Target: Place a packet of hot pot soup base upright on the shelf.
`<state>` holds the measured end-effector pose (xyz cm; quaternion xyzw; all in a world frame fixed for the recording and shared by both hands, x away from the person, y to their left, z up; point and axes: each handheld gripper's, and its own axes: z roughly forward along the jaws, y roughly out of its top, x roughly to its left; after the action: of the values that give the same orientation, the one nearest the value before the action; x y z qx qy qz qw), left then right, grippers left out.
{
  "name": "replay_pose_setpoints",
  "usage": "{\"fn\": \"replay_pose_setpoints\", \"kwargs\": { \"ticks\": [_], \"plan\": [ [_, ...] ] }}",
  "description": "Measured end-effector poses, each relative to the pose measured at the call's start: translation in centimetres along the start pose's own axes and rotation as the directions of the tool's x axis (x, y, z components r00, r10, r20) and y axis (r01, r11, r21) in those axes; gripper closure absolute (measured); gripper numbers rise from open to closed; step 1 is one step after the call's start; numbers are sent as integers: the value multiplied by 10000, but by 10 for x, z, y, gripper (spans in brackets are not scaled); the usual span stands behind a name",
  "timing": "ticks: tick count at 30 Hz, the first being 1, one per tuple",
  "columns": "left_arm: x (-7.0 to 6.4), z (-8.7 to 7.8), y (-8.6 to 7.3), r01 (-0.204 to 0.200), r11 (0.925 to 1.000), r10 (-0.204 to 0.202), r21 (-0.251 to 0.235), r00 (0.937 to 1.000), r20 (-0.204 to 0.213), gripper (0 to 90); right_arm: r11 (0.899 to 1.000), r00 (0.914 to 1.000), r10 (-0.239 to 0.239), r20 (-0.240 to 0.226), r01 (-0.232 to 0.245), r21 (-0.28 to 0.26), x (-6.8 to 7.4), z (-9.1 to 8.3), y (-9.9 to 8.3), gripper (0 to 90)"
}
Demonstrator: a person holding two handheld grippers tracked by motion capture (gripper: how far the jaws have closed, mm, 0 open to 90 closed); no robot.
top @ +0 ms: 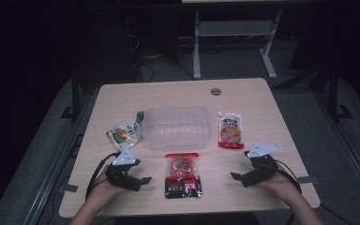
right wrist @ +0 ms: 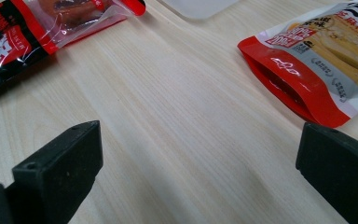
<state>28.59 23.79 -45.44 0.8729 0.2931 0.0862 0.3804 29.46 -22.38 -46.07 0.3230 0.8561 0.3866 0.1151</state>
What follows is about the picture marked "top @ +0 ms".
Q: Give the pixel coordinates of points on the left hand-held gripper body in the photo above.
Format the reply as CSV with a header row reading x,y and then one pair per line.
x,y
122,176

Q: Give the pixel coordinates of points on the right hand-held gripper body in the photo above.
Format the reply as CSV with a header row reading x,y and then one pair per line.
x,y
261,170

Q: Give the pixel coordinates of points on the white and red snack packet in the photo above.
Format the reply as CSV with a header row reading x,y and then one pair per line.
x,y
230,131

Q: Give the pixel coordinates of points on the red and black snack packet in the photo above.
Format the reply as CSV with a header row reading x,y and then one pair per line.
x,y
182,176

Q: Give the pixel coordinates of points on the clear plastic container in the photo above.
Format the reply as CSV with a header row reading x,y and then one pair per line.
x,y
177,128

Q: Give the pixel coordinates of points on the person's left hand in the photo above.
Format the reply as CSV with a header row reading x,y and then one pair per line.
x,y
101,190

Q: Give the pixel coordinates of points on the person's right hand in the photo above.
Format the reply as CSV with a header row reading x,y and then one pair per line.
x,y
284,187

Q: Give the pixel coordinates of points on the green and white snack packet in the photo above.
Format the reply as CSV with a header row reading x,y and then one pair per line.
x,y
126,134

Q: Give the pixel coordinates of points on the grey tape strip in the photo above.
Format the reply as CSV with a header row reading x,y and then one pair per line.
x,y
304,180
70,187

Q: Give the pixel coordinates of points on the grey round table grommet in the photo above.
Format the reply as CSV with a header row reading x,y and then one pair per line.
x,y
215,91

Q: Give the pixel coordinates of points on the black metal stand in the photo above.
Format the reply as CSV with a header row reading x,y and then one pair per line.
x,y
333,93

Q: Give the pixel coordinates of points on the aluminium floor rail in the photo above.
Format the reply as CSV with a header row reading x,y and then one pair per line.
x,y
350,150
56,175

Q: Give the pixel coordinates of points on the white metal table frame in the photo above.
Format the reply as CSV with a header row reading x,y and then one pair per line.
x,y
234,28

